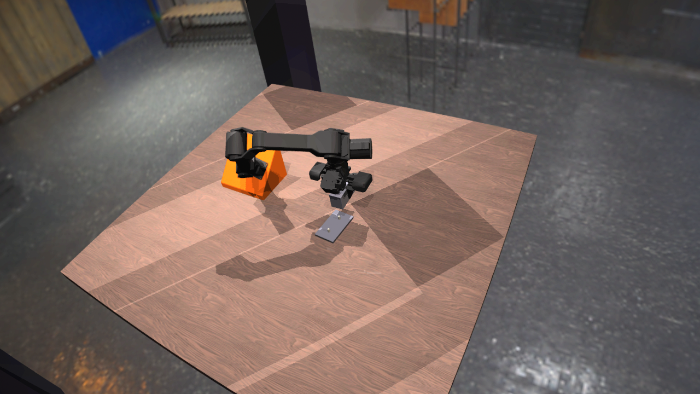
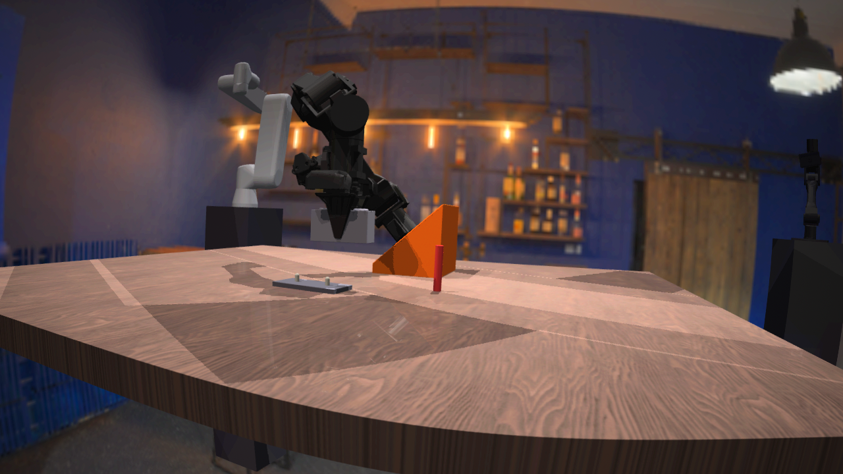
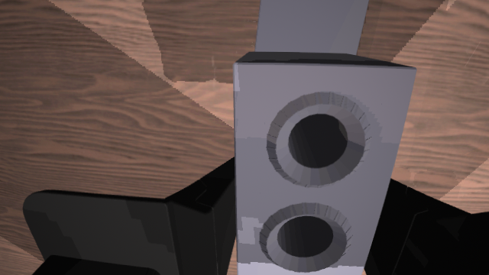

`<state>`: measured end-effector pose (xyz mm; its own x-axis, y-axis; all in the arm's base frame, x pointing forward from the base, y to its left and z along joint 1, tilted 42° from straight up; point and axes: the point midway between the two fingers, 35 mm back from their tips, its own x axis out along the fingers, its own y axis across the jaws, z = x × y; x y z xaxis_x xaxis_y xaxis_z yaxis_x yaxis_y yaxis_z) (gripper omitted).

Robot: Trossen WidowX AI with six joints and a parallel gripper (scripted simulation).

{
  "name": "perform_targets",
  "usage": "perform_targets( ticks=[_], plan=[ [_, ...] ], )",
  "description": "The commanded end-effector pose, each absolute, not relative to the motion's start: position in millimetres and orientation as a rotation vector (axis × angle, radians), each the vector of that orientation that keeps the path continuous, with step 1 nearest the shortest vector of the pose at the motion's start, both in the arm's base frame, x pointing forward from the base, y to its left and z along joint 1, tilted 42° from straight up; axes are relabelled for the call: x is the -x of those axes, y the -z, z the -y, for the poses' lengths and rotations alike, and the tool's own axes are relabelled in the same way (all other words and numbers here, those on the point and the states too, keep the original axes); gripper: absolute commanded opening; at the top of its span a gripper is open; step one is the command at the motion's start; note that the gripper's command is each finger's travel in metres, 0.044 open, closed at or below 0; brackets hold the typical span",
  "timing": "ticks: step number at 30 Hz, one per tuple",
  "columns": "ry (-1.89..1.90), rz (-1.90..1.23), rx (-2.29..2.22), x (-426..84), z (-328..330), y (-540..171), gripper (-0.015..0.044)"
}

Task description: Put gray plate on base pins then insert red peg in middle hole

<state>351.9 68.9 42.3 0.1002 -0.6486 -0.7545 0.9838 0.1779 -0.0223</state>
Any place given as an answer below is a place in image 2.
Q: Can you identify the red peg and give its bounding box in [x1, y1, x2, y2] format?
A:
[433, 245, 444, 292]

